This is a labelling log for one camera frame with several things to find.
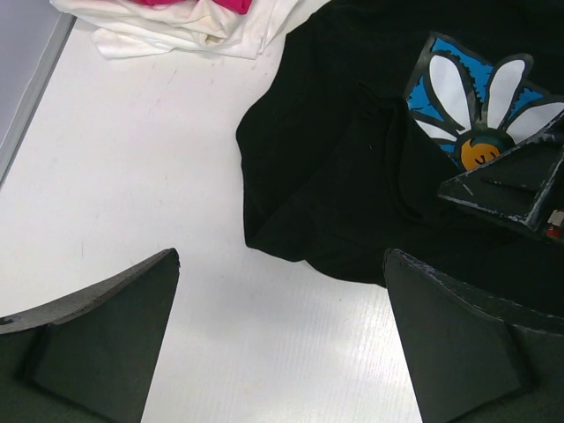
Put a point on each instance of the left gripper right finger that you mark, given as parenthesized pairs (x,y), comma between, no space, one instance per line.
(473,356)

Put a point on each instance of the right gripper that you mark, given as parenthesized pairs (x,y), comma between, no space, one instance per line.
(521,190)

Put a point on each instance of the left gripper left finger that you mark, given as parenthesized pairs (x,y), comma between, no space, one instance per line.
(89,356)

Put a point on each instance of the black daisy print t-shirt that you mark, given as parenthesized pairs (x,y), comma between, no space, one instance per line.
(374,106)

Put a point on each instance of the white folded t-shirt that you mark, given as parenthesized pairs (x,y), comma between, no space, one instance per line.
(128,29)

